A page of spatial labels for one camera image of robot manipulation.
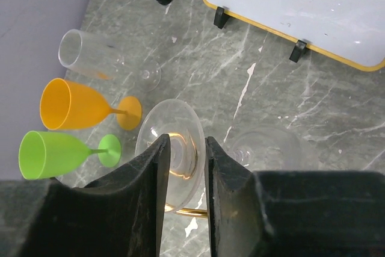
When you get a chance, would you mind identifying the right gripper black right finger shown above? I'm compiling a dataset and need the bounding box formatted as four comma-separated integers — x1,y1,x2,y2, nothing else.
205,137,384,256

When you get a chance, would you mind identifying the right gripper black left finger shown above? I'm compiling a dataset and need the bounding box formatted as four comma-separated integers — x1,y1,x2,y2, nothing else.
1,134,171,256

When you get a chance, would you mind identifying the clear wine glass back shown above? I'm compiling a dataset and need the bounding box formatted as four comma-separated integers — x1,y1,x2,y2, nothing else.
135,99,319,212

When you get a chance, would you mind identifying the clear wine glass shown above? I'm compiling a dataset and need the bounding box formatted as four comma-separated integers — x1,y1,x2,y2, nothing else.
58,29,162,91
135,99,319,212

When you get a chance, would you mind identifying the green wine glass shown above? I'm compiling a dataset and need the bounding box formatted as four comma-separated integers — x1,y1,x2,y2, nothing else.
19,131,122,180

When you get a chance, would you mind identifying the orange wine glass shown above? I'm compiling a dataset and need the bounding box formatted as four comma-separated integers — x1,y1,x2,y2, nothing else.
40,78,142,131

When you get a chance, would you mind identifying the clear wine glass front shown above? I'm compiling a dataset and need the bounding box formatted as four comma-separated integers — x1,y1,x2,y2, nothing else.
58,29,162,91

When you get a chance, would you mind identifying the gold framed whiteboard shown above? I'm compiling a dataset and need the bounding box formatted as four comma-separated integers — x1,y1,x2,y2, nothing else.
203,0,384,72

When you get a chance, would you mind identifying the gold wire glass rack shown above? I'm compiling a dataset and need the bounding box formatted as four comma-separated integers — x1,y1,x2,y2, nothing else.
165,203,208,218

